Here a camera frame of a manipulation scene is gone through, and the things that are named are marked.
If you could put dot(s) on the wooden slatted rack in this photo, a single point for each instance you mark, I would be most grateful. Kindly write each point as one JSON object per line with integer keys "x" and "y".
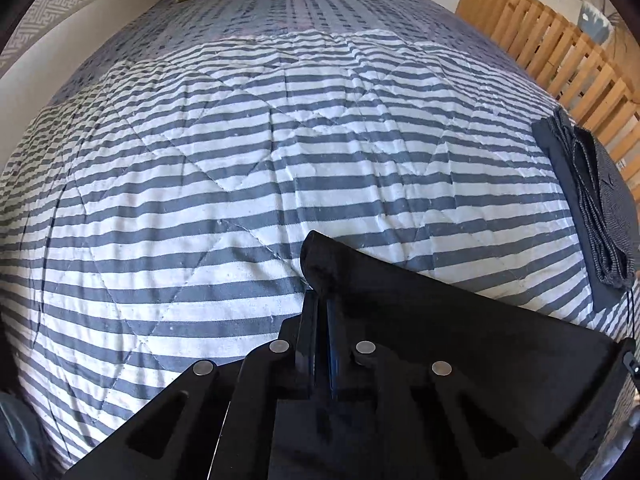
{"x": 565, "y": 45}

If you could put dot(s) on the pale blue plant pot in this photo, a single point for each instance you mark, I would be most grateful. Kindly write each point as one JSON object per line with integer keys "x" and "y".
{"x": 594, "y": 22}

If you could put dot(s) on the folded dark grey pants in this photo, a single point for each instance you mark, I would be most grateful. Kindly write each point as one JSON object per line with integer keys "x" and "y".
{"x": 607, "y": 200}

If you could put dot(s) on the grey white striped quilt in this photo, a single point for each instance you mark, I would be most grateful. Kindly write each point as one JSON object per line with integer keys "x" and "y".
{"x": 210, "y": 170}

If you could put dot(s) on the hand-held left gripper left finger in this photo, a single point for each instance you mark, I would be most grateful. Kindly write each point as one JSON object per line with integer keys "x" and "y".
{"x": 311, "y": 320}

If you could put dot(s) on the black pants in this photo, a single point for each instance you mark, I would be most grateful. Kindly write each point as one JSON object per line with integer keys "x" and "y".
{"x": 560, "y": 160}
{"x": 450, "y": 310}

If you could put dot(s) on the grey patterned cloth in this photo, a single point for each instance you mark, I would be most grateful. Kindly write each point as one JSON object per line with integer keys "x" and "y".
{"x": 65, "y": 5}

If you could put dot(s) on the folded black pants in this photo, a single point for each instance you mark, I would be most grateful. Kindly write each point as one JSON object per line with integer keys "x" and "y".
{"x": 560, "y": 160}

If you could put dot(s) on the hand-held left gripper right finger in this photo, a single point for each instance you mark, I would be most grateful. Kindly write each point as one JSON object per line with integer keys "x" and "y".
{"x": 334, "y": 330}

